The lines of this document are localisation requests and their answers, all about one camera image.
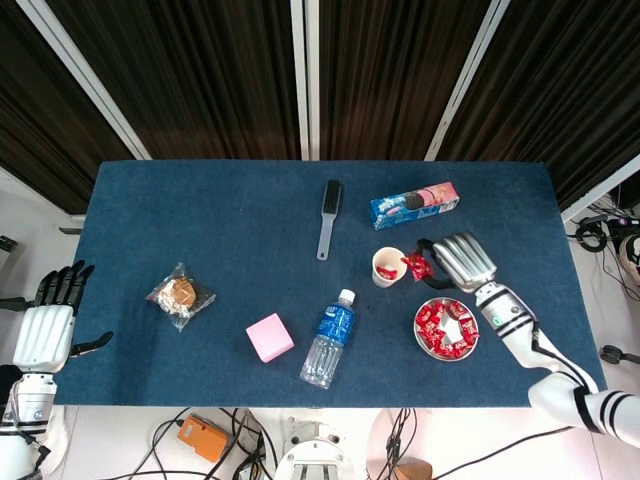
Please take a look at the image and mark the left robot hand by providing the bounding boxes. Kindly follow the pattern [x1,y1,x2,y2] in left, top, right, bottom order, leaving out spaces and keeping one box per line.
[12,259,115,375]

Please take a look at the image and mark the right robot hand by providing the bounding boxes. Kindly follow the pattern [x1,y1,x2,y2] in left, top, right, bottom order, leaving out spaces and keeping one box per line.
[415,231,499,295]

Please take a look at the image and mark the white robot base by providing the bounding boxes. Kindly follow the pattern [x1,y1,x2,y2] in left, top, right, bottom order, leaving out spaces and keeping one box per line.
[274,417,354,480]

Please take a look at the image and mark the silver metal plate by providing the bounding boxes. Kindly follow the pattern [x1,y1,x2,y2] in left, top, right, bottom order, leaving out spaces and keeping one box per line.
[413,295,481,360]

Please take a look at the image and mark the white paper cup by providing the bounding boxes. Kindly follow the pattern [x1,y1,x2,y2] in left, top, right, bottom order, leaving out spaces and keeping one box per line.
[370,245,407,289]

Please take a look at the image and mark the blue pink cookie box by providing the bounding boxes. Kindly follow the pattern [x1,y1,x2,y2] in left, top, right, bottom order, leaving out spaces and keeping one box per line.
[369,181,461,231]

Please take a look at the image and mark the bread in clear wrapper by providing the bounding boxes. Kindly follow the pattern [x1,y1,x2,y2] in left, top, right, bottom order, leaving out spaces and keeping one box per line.
[145,262,217,334]

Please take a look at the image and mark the grey brush black bristles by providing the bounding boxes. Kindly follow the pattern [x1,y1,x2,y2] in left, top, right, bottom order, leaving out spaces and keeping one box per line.
[315,179,343,262]

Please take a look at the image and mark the clear bottle blue label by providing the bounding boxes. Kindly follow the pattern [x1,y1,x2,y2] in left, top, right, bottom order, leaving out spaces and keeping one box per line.
[299,288,357,390]

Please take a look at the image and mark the white round object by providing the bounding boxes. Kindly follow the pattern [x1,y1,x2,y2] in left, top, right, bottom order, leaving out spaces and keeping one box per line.
[617,233,640,279]

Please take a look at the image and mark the orange box device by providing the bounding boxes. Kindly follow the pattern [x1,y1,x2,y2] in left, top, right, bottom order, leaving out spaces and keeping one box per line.
[177,414,231,464]

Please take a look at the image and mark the dark brown pleated curtain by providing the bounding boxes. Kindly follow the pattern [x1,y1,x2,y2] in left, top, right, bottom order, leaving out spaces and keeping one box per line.
[44,0,303,161]
[0,0,136,216]
[317,0,494,161]
[439,0,640,212]

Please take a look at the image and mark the pale round disc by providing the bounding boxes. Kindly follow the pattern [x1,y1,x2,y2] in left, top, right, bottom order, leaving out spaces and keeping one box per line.
[367,407,436,480]

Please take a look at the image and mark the pink foam cube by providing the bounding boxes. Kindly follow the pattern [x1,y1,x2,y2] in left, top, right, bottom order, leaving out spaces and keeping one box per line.
[245,312,295,363]

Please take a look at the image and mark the brown wooden block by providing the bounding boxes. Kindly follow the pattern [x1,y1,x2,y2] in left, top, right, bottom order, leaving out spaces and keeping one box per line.
[394,457,434,480]

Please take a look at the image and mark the blue felt table cloth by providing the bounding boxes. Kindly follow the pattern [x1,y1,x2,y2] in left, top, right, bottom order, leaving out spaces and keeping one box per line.
[53,159,609,409]

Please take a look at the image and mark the coiled black cable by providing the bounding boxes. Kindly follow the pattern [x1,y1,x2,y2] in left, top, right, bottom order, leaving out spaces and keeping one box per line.
[574,214,609,251]

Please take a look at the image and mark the black floor cable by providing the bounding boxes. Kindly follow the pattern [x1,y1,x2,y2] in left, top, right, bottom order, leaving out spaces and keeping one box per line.
[117,407,281,480]
[382,407,419,480]

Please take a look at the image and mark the white partition frame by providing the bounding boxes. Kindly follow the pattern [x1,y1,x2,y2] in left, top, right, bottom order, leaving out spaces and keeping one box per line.
[423,0,512,162]
[14,0,153,161]

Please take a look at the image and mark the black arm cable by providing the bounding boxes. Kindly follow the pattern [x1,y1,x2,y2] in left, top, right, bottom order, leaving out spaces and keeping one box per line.
[433,424,576,480]

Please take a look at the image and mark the white partition post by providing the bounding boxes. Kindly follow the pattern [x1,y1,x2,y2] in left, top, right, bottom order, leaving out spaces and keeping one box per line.
[289,0,311,161]
[304,0,322,161]

